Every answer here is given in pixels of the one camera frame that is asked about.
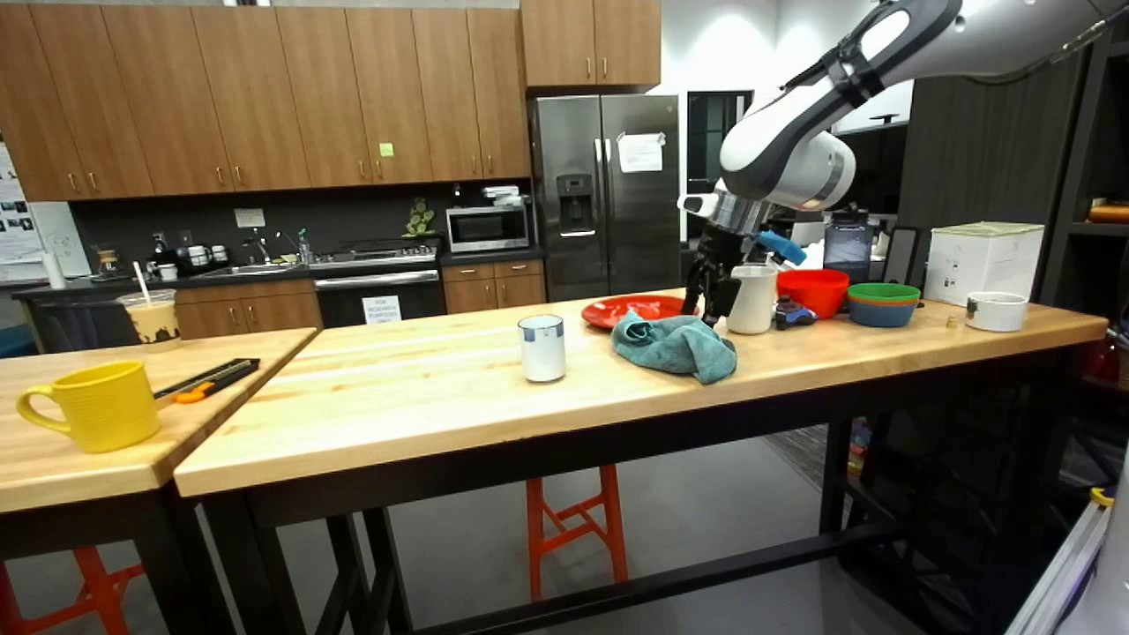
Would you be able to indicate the white cardboard box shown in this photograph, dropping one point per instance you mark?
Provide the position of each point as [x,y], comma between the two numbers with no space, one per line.
[982,267]

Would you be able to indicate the wooden wall cabinets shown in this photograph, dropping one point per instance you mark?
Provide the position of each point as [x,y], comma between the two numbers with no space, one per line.
[259,94]

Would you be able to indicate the red plate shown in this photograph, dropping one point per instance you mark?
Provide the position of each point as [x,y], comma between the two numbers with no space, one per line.
[630,307]

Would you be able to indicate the wooden base cabinets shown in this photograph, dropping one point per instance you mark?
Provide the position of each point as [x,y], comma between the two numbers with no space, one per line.
[496,284]

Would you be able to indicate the green bowl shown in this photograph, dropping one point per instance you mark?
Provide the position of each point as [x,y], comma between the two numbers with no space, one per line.
[883,294]

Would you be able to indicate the blue bowl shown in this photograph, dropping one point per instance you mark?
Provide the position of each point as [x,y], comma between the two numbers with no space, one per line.
[883,315]

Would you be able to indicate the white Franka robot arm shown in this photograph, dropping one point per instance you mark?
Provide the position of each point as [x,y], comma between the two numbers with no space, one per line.
[789,154]

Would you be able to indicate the white paper on refrigerator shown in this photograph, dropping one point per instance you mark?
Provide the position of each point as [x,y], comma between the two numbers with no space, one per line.
[639,154]

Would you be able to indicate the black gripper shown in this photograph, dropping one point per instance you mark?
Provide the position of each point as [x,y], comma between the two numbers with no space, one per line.
[715,259]

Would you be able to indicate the steel microwave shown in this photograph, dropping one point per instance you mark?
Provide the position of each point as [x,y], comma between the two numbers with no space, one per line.
[488,228]

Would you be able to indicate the green potted plant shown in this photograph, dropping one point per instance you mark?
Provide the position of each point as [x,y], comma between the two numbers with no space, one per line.
[419,220]

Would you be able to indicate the steel oven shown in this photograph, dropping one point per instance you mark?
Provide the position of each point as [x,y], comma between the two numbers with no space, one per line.
[375,288]

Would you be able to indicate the small blue object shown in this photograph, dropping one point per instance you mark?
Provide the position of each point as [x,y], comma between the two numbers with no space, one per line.
[795,315]

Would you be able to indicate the yellow mug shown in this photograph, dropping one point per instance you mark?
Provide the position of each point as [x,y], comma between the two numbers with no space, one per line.
[108,406]

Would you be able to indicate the small white can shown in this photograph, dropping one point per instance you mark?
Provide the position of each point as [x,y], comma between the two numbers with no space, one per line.
[541,352]

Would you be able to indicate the black orange utility knife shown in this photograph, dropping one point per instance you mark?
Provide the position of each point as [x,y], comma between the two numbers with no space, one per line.
[212,378]

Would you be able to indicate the red bowl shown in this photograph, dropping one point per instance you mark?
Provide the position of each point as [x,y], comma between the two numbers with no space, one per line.
[813,294]

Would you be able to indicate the short wooden table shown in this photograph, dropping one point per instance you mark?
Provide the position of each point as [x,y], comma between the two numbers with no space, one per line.
[72,481]

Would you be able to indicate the white ceramic bowl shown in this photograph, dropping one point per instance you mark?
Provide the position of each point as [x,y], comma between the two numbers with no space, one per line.
[996,311]

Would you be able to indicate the black steel refrigerator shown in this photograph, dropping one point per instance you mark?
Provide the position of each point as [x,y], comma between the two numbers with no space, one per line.
[603,200]

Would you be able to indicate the orange metal stool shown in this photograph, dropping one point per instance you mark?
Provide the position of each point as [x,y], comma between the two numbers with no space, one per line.
[81,586]
[575,531]

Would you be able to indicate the long wooden table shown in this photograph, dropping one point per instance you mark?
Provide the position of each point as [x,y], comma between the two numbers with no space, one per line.
[412,400]

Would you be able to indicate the light blue towel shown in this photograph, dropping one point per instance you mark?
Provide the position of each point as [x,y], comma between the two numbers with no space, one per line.
[682,346]

